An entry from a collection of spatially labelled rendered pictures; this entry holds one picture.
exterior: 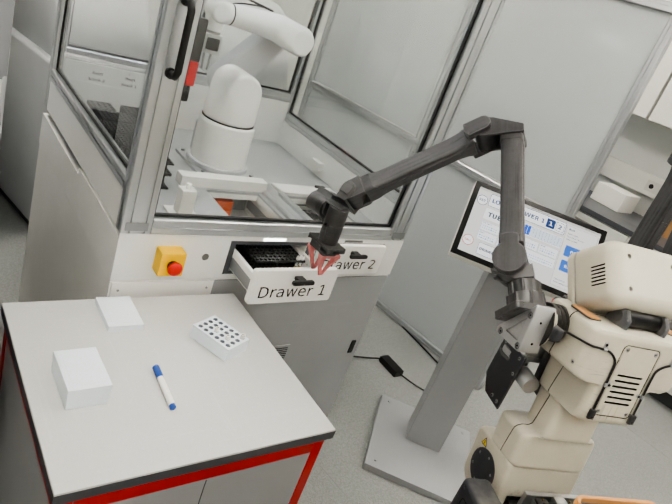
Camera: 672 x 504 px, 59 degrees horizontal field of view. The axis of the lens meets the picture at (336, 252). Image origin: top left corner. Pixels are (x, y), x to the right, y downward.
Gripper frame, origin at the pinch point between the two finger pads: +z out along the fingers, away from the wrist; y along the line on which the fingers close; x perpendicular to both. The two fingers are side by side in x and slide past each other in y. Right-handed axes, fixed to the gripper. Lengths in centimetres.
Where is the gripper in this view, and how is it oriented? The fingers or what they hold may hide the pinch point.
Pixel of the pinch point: (317, 269)
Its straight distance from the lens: 167.6
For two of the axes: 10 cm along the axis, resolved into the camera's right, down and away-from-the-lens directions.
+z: -3.2, 8.7, 3.8
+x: -7.6, 0.0, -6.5
